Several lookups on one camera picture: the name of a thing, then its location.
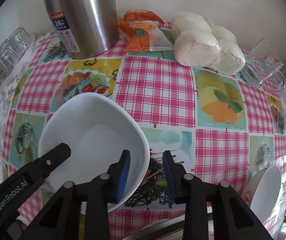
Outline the stainless steel round tray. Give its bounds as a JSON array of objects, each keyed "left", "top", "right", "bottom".
[{"left": 129, "top": 213, "right": 266, "bottom": 240}]

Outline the small white bowl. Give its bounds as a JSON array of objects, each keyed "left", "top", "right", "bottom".
[{"left": 38, "top": 93, "right": 150, "bottom": 211}]

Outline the pale blue large bowl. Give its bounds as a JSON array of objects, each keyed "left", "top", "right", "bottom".
[{"left": 250, "top": 165, "right": 281, "bottom": 223}]

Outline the strawberry pattern red-rim bowl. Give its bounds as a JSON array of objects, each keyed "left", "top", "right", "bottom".
[{"left": 241, "top": 167, "right": 269, "bottom": 206}]

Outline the checkered fruit tablecloth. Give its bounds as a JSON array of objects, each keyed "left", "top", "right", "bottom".
[{"left": 0, "top": 32, "right": 286, "bottom": 236}]

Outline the clear glass mug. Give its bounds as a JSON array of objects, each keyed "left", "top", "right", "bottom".
[{"left": 240, "top": 38, "right": 286, "bottom": 93}]

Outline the bag of white steamed buns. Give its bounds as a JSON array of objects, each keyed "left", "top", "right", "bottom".
[{"left": 171, "top": 11, "right": 246, "bottom": 75}]

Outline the tray of small glasses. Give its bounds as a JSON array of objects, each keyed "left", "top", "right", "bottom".
[{"left": 0, "top": 27, "right": 35, "bottom": 87}]

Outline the orange snack packet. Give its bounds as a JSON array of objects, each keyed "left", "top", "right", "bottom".
[{"left": 118, "top": 10, "right": 173, "bottom": 53}]

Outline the stainless steel thermos jug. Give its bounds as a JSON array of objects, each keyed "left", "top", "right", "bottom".
[{"left": 44, "top": 0, "right": 119, "bottom": 59}]

